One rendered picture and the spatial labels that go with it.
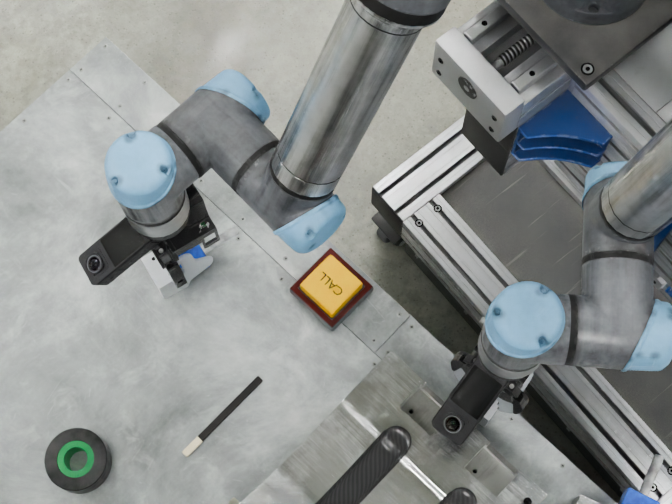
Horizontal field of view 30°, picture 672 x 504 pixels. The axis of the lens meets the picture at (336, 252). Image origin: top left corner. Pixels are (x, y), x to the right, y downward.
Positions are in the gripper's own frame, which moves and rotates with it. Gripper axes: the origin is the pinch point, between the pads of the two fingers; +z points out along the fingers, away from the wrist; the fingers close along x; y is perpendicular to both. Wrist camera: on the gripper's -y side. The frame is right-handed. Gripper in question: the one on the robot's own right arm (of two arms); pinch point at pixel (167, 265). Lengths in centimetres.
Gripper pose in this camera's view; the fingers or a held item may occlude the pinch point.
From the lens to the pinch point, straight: 167.2
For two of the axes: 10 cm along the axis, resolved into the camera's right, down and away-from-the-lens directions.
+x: -5.3, -8.1, 2.6
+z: 0.1, 2.9, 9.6
